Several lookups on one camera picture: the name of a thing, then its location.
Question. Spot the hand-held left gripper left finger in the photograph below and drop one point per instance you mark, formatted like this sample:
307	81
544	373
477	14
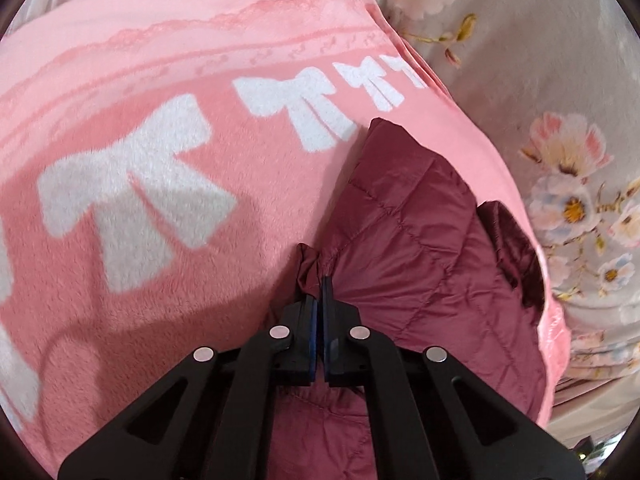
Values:
312	332

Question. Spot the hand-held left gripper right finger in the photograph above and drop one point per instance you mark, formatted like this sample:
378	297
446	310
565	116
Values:
326	310

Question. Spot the maroon quilted puffer jacket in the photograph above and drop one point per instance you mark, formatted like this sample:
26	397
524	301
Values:
425	240

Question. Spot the pink blanket with white bows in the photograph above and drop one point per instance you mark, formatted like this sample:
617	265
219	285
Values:
150	170

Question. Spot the grey floral bedsheet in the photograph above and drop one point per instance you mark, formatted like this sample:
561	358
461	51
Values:
550	85

